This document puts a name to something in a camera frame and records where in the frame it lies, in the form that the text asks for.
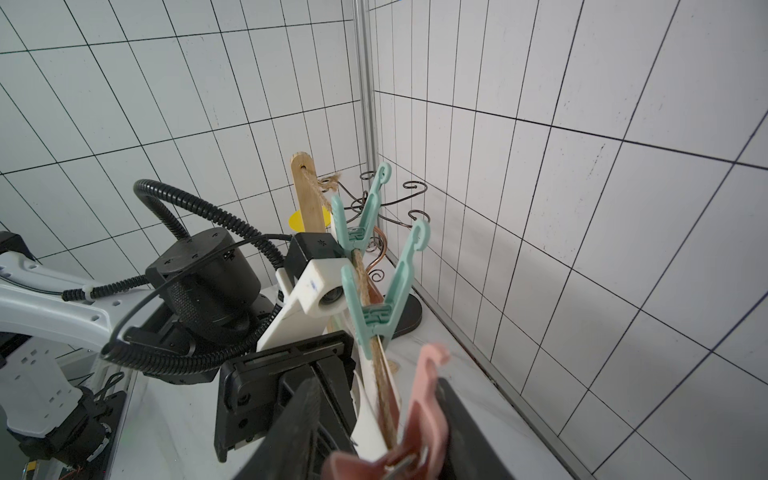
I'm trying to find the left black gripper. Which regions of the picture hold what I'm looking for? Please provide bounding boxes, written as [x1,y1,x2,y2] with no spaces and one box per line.
[214,331,356,478]

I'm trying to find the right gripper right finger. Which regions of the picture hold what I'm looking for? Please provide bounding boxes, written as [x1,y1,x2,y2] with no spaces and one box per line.
[436,377,513,480]

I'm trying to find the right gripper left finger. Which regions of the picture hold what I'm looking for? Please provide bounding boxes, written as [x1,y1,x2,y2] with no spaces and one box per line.
[235,378,321,480]

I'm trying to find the pink clothespin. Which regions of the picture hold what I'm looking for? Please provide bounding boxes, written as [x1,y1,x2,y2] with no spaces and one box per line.
[321,343,451,480]

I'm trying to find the teal clothespin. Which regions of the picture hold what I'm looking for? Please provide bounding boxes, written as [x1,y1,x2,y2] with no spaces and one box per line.
[329,161,393,253]
[341,219,431,360]

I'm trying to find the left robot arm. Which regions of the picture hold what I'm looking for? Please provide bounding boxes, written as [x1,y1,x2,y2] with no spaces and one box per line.
[1,228,357,479]

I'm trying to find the yellow plastic wine glass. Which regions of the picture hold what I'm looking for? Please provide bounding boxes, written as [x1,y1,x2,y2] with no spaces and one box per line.
[288,207,332,233]

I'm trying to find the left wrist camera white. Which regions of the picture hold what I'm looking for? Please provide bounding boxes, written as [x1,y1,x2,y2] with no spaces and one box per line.
[256,257,351,352]

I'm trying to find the black corrugated cable left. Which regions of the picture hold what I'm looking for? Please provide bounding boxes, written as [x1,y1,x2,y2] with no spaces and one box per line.
[61,178,287,378]

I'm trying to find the wooden drying rack frame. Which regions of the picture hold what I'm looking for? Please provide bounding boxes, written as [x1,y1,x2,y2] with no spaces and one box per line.
[290,151,324,219]

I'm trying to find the jute string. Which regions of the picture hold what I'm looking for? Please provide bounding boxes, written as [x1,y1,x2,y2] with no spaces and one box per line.
[299,167,400,451]

